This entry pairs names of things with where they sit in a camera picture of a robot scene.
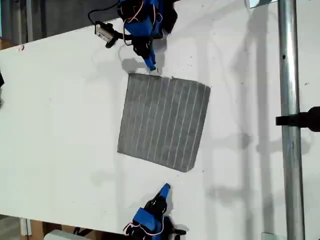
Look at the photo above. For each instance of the white plastic container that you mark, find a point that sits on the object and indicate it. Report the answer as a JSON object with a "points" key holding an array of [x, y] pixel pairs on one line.
{"points": [[58, 235]]}

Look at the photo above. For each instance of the steel post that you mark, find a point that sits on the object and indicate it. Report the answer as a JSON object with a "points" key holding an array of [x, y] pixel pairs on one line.
{"points": [[290, 75]]}

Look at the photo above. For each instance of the black object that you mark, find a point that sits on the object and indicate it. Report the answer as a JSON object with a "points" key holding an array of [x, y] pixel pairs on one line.
{"points": [[1, 80]]}

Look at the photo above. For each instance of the black camera stalk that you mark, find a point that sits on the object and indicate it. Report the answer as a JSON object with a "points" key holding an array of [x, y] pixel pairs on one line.
{"points": [[113, 37]]}

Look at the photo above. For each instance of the grey striped towel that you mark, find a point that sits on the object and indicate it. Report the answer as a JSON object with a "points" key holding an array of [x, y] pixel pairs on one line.
{"points": [[162, 120]]}

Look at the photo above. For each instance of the black clamp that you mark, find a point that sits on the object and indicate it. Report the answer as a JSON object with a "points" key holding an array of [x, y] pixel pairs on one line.
{"points": [[300, 119]]}

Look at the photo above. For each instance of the brown cardboard box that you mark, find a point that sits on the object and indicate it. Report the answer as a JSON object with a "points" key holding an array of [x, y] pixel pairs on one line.
{"points": [[36, 228]]}

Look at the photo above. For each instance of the white table leg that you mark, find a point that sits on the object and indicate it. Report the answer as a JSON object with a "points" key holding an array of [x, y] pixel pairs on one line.
{"points": [[25, 226]]}

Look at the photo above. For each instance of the black white camera box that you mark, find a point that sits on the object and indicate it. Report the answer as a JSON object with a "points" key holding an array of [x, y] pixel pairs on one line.
{"points": [[103, 31]]}

